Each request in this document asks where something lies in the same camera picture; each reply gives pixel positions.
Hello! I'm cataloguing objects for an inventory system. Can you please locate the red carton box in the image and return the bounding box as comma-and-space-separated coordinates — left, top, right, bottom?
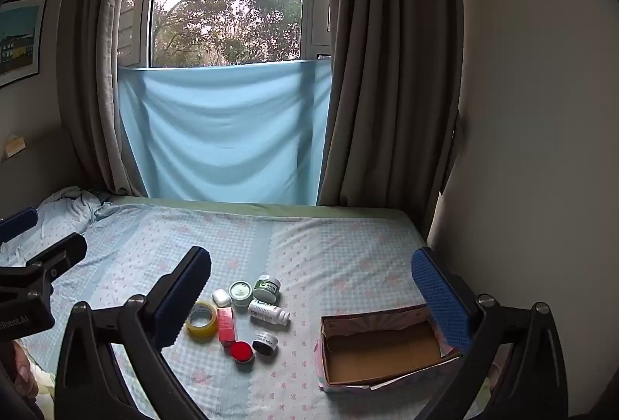
217, 307, 239, 348

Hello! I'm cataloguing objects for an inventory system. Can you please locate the yellow clear tape roll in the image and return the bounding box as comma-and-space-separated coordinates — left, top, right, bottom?
185, 300, 219, 342

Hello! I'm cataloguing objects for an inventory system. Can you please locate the white pill bottle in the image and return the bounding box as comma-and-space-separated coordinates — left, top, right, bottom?
248, 298, 292, 326

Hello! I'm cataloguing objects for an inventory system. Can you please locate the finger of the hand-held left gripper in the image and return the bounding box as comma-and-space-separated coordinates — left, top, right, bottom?
22, 232, 88, 286
0, 207, 39, 243

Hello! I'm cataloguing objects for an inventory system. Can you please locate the black label small jar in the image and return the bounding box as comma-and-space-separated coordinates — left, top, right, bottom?
251, 330, 279, 357

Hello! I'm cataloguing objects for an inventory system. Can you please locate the light green lidded jar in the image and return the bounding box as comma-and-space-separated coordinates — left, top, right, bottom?
229, 280, 253, 309

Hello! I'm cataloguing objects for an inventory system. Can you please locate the cardboard box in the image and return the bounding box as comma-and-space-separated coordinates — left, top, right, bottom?
316, 302, 477, 394

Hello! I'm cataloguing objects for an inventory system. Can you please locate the green label cream jar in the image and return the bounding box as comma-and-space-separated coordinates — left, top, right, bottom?
253, 275, 282, 305

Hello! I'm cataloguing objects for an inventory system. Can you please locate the framed wall picture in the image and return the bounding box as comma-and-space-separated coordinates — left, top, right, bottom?
0, 0, 48, 88

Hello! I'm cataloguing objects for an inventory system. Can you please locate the checked floral bed sheet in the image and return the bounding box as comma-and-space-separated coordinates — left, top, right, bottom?
0, 201, 489, 420

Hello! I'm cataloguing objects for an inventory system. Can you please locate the person's left hand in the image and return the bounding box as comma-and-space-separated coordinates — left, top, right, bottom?
0, 339, 38, 401

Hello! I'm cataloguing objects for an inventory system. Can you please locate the crumpled light blue blanket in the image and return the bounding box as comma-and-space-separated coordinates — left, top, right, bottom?
36, 185, 114, 227

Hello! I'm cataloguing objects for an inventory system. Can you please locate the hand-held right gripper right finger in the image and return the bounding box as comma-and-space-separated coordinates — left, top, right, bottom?
411, 247, 569, 420

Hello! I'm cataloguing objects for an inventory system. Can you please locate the light blue hanging cloth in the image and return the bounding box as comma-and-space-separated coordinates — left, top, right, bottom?
117, 58, 333, 205

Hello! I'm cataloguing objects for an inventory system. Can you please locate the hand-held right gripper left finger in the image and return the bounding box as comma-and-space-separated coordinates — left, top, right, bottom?
55, 246, 212, 420

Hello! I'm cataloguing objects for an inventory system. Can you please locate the grey-brown curtain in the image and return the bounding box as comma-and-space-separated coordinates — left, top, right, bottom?
55, 0, 170, 198
316, 0, 465, 237

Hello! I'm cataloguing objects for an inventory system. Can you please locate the red lid small jar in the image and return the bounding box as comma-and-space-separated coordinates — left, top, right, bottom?
229, 340, 255, 365

